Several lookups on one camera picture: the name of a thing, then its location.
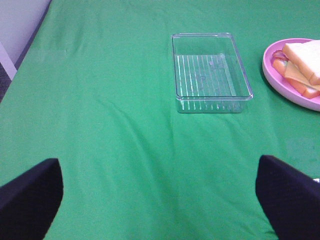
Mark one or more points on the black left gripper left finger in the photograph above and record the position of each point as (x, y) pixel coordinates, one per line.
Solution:
(30, 202)

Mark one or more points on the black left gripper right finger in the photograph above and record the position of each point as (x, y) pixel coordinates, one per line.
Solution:
(289, 198)

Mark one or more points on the yellow cheese slice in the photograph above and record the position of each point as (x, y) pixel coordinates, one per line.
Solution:
(291, 72)

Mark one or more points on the bread slice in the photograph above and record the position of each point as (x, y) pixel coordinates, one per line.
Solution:
(306, 57)
(306, 91)

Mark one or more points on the pink bacon strip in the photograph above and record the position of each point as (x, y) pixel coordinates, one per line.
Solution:
(279, 55)

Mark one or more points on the pink plate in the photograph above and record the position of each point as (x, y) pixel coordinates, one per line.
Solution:
(279, 83)

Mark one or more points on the green tablecloth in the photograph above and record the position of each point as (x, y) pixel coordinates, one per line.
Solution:
(96, 90)

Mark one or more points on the bread slice on plate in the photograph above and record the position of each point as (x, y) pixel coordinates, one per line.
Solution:
(306, 91)

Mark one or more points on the clear plastic tray left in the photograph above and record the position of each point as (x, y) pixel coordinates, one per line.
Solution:
(209, 74)

